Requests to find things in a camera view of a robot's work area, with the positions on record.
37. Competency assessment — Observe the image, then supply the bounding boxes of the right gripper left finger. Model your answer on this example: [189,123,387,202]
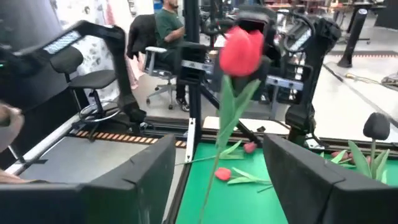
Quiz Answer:
[81,135,177,224]

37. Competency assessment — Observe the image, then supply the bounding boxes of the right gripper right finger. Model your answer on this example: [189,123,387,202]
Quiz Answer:
[262,134,345,224]

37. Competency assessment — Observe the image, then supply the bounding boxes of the pink tulips bunch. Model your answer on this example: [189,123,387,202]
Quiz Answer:
[175,139,258,166]

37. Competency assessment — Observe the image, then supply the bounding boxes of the red tulips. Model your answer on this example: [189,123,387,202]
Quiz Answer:
[345,152,373,166]

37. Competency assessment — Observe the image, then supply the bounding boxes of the bright red artificial tulip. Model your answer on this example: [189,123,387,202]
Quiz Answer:
[214,166,274,194]
[198,26,266,224]

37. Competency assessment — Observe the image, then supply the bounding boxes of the black artificial tulip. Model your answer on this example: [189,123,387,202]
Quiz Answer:
[347,111,392,185]

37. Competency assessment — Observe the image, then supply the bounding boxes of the grey striped-edge floor mat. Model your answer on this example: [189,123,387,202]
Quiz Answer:
[18,129,187,184]

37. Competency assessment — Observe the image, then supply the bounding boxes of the green table mat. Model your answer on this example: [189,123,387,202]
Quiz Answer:
[175,141,398,224]

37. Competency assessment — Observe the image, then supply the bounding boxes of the black drafting stool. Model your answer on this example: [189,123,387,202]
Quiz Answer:
[49,46,123,124]

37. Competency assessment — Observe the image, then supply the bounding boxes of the grey office chair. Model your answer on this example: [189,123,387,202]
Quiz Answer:
[127,14,187,110]

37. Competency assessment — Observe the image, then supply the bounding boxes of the black cylindrical floor stand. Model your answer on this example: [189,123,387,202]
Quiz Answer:
[337,7,370,68]

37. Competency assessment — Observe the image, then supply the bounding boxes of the black jacket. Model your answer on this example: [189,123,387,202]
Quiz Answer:
[126,14,158,60]

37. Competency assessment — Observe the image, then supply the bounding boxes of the person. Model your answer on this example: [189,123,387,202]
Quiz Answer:
[154,0,191,113]

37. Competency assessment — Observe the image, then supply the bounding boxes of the white floral curtain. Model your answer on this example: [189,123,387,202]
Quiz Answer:
[52,0,139,94]

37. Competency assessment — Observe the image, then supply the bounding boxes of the black frame strut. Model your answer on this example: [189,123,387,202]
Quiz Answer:
[182,0,205,164]

